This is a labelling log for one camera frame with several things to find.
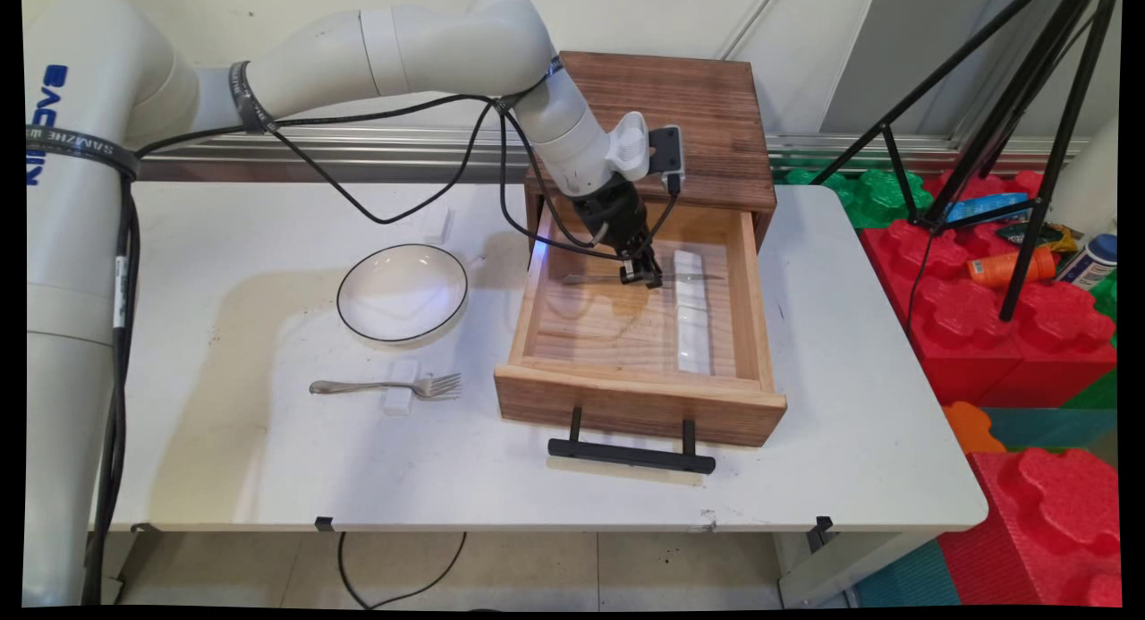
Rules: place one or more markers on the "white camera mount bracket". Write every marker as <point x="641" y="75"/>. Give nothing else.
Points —
<point x="631" y="146"/>

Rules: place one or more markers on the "silver metal fork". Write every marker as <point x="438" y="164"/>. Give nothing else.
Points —
<point x="358" y="387"/>

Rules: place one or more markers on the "white round pole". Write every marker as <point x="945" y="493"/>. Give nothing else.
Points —
<point x="1091" y="182"/>

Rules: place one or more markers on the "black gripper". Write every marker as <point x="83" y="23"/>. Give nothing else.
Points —
<point x="608" y="213"/>

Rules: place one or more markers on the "teal foam mat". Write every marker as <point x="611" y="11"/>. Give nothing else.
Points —
<point x="1055" y="428"/>
<point x="903" y="580"/>

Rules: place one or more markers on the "white bottle with blue cap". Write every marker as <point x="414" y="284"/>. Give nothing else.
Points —
<point x="1087" y="262"/>

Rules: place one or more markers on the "orange foam piece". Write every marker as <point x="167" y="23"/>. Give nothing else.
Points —
<point x="971" y="428"/>

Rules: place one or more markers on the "black table edge clip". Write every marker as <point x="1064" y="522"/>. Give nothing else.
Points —
<point x="323" y="522"/>
<point x="820" y="529"/>

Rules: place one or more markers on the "small green foam block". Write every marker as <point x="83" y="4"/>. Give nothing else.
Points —
<point x="1107" y="298"/>

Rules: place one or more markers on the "large red foam block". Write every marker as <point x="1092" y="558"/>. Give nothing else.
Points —
<point x="948" y="334"/>
<point x="1047" y="530"/>

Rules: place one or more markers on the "white table leg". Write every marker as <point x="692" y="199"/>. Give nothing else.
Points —
<point x="841" y="566"/>

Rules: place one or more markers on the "black camera tripod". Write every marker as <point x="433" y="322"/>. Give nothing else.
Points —
<point x="1060" y="153"/>

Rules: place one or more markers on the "serrated steel table knife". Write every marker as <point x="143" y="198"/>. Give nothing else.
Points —
<point x="590" y="279"/>

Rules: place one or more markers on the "white foam support block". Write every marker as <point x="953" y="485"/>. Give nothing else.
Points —
<point x="440" y="226"/>
<point x="400" y="405"/>

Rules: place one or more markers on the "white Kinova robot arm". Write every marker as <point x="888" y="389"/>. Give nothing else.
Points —
<point x="89" y="334"/>

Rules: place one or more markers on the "dark snack packet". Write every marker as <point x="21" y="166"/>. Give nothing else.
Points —
<point x="1038" y="235"/>

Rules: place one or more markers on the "white foam support strip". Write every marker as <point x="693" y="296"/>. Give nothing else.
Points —
<point x="693" y="334"/>

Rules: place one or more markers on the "orange plastic bottle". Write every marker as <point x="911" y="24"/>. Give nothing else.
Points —
<point x="1006" y="267"/>

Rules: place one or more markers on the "white plate with black rim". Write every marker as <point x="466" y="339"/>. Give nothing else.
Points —
<point x="402" y="293"/>

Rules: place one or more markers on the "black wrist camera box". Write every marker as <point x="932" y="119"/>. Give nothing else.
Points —
<point x="666" y="155"/>

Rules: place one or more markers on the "aluminium wall rail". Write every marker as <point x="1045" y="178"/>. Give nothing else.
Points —
<point x="358" y="146"/>

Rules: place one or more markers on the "blue snack packet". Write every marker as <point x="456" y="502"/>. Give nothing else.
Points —
<point x="984" y="207"/>

